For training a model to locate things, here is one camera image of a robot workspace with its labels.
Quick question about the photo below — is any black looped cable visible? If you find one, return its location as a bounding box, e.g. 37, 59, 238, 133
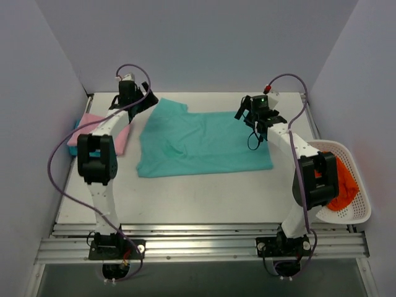
246, 122, 267, 151

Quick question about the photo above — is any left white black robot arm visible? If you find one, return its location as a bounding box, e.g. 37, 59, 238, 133
77, 74, 158, 237

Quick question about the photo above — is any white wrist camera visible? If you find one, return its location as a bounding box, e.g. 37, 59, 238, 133
116, 72, 136, 82
264, 85, 279, 110

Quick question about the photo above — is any folded teal t shirt underneath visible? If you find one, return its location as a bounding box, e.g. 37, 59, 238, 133
67, 136, 77, 157

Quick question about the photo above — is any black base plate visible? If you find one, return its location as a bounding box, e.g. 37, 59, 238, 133
88, 239, 146, 260
255, 236, 311, 258

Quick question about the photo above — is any teal t shirt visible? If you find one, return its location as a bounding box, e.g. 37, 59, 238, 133
136, 98, 273, 178

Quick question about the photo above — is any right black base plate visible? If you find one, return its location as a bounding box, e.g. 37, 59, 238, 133
255, 236, 311, 258

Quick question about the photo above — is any folded pink t shirt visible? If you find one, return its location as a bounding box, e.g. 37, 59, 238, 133
67, 113, 131, 158

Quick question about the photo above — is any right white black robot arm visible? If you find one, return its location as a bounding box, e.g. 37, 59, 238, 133
235, 95, 339, 256

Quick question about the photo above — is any aluminium rail frame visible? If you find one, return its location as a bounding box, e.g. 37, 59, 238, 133
37, 91, 369, 264

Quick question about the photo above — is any white plastic perforated basket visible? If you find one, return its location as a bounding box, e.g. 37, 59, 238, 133
310, 140, 371, 225

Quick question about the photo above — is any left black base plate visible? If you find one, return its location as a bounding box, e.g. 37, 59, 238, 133
88, 239, 146, 260

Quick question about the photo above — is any orange t shirt in basket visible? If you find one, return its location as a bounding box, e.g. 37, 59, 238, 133
327, 157, 359, 212

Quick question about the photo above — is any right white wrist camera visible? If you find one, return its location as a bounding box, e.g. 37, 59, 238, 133
264, 85, 279, 110

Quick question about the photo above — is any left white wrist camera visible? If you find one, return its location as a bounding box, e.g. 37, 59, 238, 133
116, 72, 136, 82

